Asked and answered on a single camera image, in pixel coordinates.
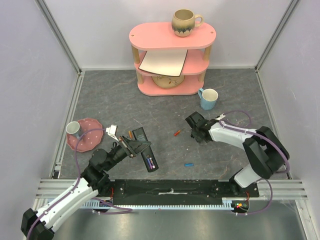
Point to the black remote control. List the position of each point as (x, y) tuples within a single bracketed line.
[(140, 135)]

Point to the light blue mug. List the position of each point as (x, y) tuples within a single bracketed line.
[(208, 98)]

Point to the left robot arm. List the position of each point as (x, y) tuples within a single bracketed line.
[(93, 181)]

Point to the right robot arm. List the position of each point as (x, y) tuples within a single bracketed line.
[(265, 153)]

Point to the grey white cup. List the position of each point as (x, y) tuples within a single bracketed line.
[(74, 128)]

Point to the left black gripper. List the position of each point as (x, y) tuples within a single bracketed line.
[(134, 147)]

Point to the blue purple battery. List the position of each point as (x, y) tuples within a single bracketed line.
[(151, 162)]

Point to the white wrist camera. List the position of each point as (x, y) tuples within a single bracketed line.
[(112, 131), (221, 116)]

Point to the white black-edged board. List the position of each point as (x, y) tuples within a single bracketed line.
[(168, 62)]

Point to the blue battery near base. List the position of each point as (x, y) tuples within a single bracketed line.
[(189, 164)]

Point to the pink three-tier shelf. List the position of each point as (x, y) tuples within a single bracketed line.
[(160, 36)]

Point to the beige ceramic mug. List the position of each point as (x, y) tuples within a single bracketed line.
[(184, 21)]

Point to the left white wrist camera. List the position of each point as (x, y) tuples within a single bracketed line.
[(112, 131)]

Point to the pink polka-dot plate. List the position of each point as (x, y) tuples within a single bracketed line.
[(90, 140)]

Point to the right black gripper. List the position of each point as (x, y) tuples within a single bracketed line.
[(198, 135)]

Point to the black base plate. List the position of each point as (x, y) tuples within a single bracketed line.
[(179, 191)]

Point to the slotted cable duct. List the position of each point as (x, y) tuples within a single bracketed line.
[(97, 205)]

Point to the beige painted bowl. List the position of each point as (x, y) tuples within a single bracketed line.
[(167, 82)]

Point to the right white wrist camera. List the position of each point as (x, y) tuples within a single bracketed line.
[(221, 116)]

